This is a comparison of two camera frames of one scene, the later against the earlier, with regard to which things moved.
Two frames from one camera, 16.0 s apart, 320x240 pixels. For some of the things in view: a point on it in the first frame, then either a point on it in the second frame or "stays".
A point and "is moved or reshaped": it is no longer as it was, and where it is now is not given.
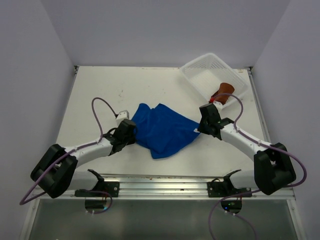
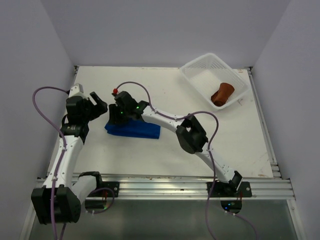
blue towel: [161, 130] is moved or reshaped
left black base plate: [102, 189] stays
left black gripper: [132, 139] -> [101, 106]
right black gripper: [201, 129] -> [114, 116]
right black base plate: [226, 189] stays
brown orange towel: [224, 91] stays
